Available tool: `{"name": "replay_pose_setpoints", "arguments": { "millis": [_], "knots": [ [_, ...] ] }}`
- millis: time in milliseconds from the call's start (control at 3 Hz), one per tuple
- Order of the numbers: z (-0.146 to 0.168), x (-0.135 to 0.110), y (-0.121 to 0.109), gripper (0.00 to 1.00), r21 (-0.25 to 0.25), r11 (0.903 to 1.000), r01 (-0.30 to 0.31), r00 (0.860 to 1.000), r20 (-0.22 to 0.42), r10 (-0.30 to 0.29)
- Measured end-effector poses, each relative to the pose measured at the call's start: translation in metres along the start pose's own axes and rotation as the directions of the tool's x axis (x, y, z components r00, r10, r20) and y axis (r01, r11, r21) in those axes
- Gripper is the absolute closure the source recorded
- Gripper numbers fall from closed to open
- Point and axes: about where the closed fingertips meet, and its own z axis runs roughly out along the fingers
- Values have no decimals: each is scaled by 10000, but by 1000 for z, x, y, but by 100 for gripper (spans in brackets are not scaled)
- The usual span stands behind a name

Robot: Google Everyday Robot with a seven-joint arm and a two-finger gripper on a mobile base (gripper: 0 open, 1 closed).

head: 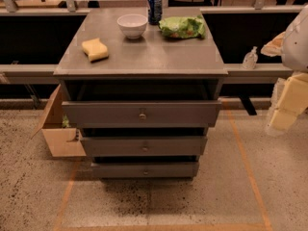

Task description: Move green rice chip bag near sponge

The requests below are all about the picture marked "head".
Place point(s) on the grey drawer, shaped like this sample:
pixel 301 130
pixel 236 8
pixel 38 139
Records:
pixel 144 146
pixel 159 170
pixel 154 114

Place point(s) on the clear sanitizer bottle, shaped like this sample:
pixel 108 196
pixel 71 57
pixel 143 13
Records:
pixel 250 59

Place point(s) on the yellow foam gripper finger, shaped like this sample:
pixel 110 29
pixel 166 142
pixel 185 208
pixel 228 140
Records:
pixel 274 47

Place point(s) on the grey drawer cabinet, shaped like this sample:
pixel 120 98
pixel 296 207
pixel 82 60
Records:
pixel 147 69

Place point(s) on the top grey drawer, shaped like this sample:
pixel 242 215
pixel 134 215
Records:
pixel 154 114

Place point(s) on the green rice chip bag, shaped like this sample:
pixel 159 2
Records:
pixel 183 27

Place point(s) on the bottom grey drawer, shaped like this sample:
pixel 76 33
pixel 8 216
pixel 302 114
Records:
pixel 159 170

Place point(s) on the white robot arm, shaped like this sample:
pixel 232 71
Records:
pixel 290 97

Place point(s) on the blue soda can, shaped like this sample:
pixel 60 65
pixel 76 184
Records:
pixel 154 11

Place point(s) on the middle grey drawer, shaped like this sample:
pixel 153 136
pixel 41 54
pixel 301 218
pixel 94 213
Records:
pixel 144 146

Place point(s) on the yellow sponge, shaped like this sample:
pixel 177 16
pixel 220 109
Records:
pixel 95 49

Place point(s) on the cardboard box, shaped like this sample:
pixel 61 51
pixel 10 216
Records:
pixel 61 141

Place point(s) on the white bowl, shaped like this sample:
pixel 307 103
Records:
pixel 132 25

